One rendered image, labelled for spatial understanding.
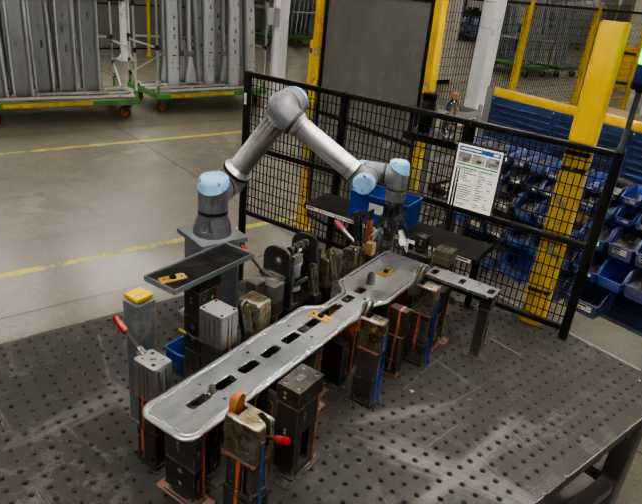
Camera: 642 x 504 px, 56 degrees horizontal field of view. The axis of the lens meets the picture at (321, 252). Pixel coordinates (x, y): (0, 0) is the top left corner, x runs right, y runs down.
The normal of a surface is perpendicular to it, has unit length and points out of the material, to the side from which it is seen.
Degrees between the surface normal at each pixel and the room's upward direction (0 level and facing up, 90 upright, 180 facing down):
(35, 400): 0
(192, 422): 0
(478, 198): 90
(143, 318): 90
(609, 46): 90
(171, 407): 0
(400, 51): 90
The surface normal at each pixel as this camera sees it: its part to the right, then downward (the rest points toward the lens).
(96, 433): 0.10, -0.90
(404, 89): -0.77, 0.22
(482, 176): -0.56, 0.30
